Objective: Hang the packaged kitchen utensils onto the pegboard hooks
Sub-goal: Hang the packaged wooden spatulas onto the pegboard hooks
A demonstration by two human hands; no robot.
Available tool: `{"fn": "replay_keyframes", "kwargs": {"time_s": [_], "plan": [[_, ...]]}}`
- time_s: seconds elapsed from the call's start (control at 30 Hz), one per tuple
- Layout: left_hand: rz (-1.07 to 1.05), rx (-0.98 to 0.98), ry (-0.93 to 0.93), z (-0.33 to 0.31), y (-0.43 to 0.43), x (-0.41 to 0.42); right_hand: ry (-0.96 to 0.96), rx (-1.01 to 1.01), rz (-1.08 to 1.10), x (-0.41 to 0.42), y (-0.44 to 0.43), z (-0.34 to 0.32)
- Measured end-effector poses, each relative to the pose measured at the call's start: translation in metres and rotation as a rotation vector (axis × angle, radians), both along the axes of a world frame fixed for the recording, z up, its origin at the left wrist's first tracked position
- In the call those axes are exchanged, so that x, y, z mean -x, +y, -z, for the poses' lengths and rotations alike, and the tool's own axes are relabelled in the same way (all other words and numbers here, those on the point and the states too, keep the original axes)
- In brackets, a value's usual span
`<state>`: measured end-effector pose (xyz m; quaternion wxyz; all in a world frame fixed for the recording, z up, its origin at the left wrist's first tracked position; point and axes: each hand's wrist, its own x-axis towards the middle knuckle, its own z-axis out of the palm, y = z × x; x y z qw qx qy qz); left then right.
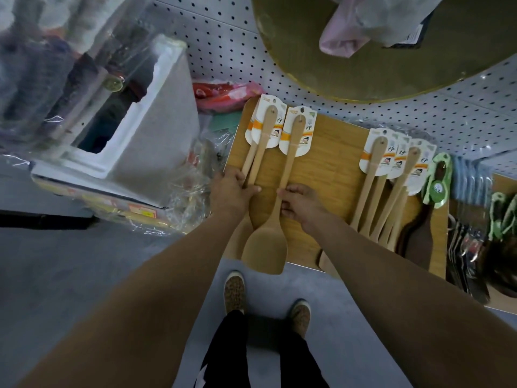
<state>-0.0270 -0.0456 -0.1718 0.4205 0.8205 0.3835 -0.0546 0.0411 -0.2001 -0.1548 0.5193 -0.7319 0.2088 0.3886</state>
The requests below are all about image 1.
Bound round wooden board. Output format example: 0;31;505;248
250;0;517;103

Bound teal packet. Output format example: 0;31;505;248
209;113;239;134

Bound person's left hand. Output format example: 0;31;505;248
209;165;262;217

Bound row of dark spoons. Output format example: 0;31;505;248
483;191;517;300

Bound person's black trouser leg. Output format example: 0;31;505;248
193;310;249;388
278;331;330;388

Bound white foam box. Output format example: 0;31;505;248
30;34;201;209

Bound silver white folded umbrella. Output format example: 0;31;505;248
327;0;445;49

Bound red packet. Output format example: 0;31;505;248
192;80;266;114

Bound bundle of packets in plastic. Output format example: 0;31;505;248
0;0;158;158

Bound bundle of carded steel utensils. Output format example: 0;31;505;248
446;155;493;306

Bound person's left forearm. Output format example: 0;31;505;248
18;210;243;388

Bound pile of wooden spatulas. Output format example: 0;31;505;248
349;128;438;253

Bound person's right hand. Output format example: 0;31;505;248
277;183;329;233

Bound green-card spatulas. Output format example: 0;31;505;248
397;152;453;271

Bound pink folded umbrella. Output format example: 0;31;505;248
319;0;372;58

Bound person's shoe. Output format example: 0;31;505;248
223;270;247;316
287;299;312;340

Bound person's right forearm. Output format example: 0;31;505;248
306;213;517;388

